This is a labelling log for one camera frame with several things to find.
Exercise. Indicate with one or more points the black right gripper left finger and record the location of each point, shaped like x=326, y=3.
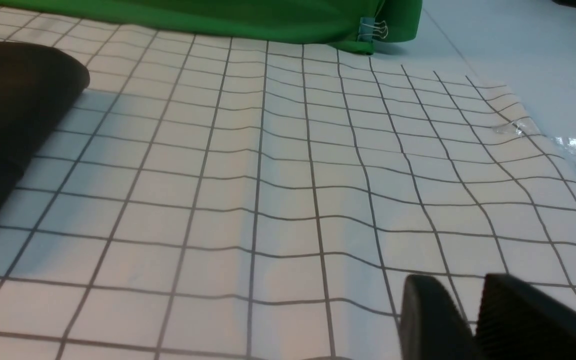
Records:
x=431, y=328

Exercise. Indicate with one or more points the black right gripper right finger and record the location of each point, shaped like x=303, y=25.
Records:
x=516, y=321

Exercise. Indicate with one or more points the dark gray long-sleeve shirt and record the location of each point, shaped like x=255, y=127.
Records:
x=38, y=87

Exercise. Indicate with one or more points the clear adhesive tape strip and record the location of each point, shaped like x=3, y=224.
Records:
x=558, y=137

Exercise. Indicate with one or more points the white grid tablecloth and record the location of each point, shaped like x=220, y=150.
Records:
x=227, y=198

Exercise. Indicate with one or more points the metal binder clip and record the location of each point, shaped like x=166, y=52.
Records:
x=370, y=29

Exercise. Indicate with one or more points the green backdrop cloth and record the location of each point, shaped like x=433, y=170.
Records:
x=331, y=22

